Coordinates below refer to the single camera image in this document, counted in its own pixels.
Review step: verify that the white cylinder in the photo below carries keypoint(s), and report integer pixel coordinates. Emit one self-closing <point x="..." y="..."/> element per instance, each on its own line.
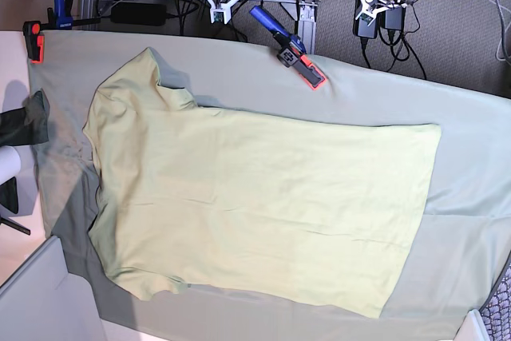
<point x="10" y="163"/>

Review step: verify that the aluminium frame post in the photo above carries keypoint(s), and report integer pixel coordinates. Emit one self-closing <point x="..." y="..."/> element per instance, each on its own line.
<point x="304" y="13"/>

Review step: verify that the yellow-green T-shirt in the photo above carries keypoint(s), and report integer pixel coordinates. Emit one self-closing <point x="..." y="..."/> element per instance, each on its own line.
<point x="316" y="213"/>

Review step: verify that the white box left bottom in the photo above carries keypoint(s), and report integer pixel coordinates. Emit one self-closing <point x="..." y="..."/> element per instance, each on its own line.
<point x="43" y="301"/>

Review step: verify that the dark green hanging cloth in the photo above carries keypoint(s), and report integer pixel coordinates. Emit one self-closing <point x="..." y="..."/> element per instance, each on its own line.
<point x="27" y="125"/>

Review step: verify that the blue orange clamp centre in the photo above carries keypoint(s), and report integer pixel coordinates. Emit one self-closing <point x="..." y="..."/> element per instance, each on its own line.
<point x="292" y="53"/>

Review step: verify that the black power adapter left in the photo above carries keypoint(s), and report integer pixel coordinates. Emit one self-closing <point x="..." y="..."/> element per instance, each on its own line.
<point x="142" y="14"/>

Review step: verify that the black power brick pair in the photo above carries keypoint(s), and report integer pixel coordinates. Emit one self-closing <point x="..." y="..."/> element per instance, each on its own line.
<point x="392" y="20"/>

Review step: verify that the grey-green table cloth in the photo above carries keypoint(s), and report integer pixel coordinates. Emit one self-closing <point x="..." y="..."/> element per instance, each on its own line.
<point x="461" y="247"/>

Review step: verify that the patterned grey basket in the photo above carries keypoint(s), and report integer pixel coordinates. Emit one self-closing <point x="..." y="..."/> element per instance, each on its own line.
<point x="495" y="312"/>

